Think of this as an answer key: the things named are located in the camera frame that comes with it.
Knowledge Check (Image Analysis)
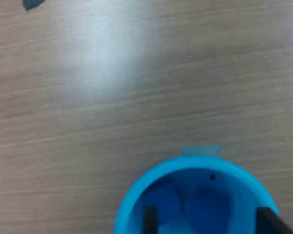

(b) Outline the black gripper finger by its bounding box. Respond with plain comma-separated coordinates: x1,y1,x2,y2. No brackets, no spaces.
257,207,293,234
143,205,158,234

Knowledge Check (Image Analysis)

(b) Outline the blue round bin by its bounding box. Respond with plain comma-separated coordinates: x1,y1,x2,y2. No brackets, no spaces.
113,156,280,234

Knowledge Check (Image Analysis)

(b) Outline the light blue tape piece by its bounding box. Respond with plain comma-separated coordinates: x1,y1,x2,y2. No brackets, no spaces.
180,144,222,157

